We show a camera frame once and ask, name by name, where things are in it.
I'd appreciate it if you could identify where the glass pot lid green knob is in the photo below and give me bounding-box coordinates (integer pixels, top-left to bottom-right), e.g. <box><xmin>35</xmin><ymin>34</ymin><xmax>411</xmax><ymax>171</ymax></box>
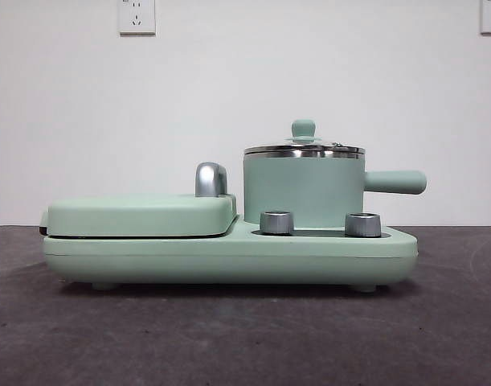
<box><xmin>243</xmin><ymin>118</ymin><xmax>366</xmax><ymax>156</ymax></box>

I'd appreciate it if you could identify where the silver control knob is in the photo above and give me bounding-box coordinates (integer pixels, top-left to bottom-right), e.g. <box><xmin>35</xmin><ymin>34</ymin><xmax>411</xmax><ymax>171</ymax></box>
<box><xmin>260</xmin><ymin>210</ymin><xmax>295</xmax><ymax>235</ymax></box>
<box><xmin>344</xmin><ymin>211</ymin><xmax>382</xmax><ymax>237</ymax></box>

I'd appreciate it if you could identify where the mint green breakfast machine base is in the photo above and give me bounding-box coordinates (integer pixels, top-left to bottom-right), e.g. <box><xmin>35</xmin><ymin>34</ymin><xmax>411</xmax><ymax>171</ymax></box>
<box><xmin>43</xmin><ymin>215</ymin><xmax>419</xmax><ymax>291</ymax></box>

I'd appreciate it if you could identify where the mint green grill cover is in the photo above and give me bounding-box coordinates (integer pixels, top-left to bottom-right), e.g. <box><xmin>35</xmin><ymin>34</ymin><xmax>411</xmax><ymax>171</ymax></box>
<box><xmin>39</xmin><ymin>192</ymin><xmax>238</xmax><ymax>238</ymax></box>

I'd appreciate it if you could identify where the chrome grill cover handle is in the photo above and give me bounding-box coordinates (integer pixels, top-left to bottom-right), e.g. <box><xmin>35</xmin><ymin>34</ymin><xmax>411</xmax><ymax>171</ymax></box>
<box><xmin>194</xmin><ymin>161</ymin><xmax>229</xmax><ymax>198</ymax></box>

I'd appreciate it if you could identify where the mint green pot with handle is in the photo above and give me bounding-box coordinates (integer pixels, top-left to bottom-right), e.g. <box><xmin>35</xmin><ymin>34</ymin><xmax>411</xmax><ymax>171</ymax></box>
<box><xmin>243</xmin><ymin>149</ymin><xmax>428</xmax><ymax>226</ymax></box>

